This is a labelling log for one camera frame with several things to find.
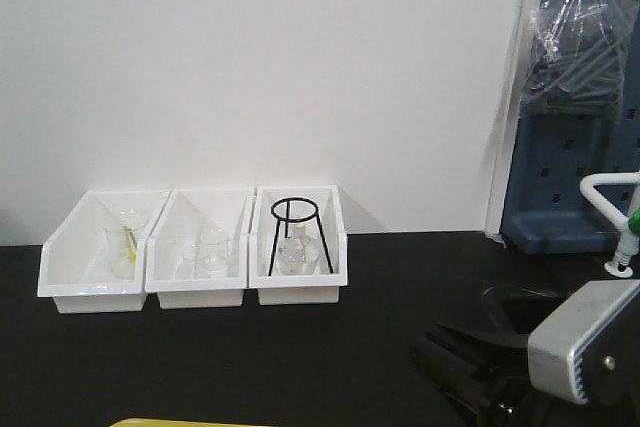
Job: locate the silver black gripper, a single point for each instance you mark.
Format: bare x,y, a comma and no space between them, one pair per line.
581,363

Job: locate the yellow plastic tray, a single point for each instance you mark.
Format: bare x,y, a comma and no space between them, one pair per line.
150,422

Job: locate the black lab sink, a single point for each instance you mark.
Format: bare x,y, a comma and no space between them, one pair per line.
520,310

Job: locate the grey pegboard drying rack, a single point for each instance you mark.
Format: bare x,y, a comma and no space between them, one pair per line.
544,211

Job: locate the white lab faucet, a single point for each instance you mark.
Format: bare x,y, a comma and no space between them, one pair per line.
626,224

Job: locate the glass flask in right bin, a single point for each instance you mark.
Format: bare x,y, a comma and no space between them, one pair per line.
298,254

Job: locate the right white storage bin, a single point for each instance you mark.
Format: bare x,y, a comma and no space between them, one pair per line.
320,287

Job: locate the white storage bin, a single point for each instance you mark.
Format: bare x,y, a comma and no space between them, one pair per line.
320,287
188,212
74,270

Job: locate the clear beaker in middle bin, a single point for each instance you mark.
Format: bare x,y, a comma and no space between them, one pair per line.
206,257

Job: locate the middle white storage bin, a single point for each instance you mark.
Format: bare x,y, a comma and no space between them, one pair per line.
188,212

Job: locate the plastic bag of pegs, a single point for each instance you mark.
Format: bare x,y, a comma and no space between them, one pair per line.
578,57

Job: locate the beaker with yellow stick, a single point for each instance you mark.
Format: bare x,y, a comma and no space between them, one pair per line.
123,231

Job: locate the left white storage bin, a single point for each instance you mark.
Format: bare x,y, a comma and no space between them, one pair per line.
74,270

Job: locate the black wire tripod stand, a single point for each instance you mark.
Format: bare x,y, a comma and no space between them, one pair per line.
289,211

